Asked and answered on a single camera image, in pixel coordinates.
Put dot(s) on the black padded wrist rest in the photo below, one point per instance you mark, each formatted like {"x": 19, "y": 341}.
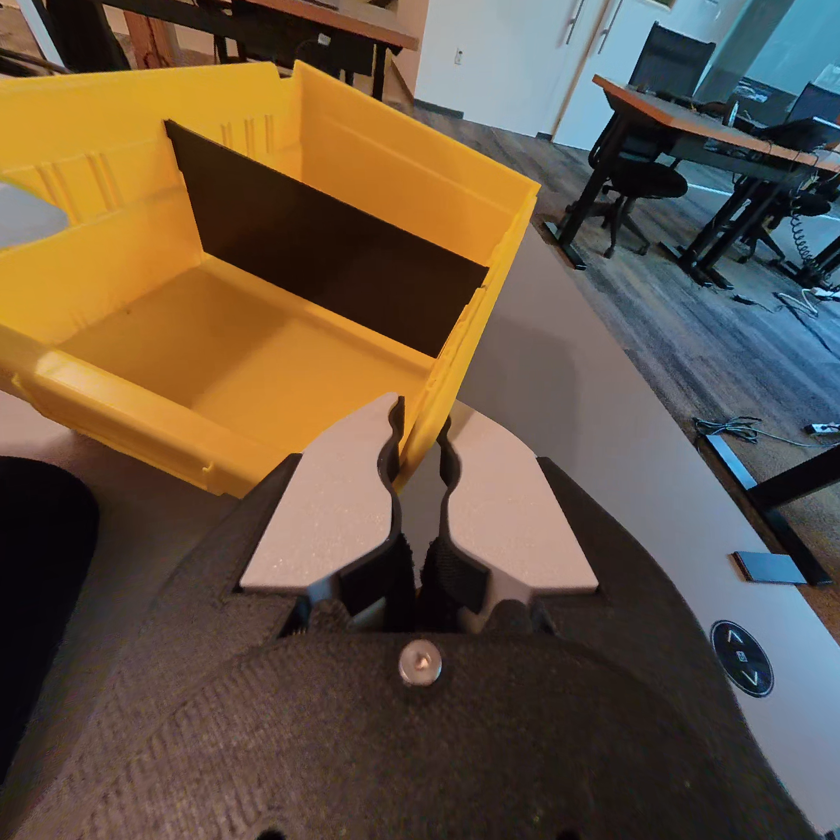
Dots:
{"x": 39, "y": 590}

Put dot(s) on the white power strip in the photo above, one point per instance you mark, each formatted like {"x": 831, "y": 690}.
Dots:
{"x": 823, "y": 428}

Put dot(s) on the yellow plastic bin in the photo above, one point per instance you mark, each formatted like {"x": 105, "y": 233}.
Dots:
{"x": 229, "y": 354}

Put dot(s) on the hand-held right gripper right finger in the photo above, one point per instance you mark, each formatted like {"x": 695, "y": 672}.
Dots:
{"x": 518, "y": 518}

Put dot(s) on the wooden table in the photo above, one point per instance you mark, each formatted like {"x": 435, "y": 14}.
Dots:
{"x": 328, "y": 19}

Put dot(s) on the long office table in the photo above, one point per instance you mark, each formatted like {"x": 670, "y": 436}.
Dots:
{"x": 689, "y": 118}

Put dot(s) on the grey desk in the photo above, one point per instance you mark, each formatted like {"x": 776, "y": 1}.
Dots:
{"x": 590, "y": 394}

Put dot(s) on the black bin divider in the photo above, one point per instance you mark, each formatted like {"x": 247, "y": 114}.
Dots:
{"x": 328, "y": 249}

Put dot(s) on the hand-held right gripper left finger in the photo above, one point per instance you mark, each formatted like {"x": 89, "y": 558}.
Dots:
{"x": 315, "y": 518}

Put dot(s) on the round black desk controller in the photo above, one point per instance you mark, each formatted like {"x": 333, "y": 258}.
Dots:
{"x": 741, "y": 659}

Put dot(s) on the black office chair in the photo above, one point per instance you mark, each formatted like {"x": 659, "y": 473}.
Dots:
{"x": 646, "y": 177}

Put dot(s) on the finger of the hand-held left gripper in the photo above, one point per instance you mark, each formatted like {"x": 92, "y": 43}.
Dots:
{"x": 29, "y": 216}

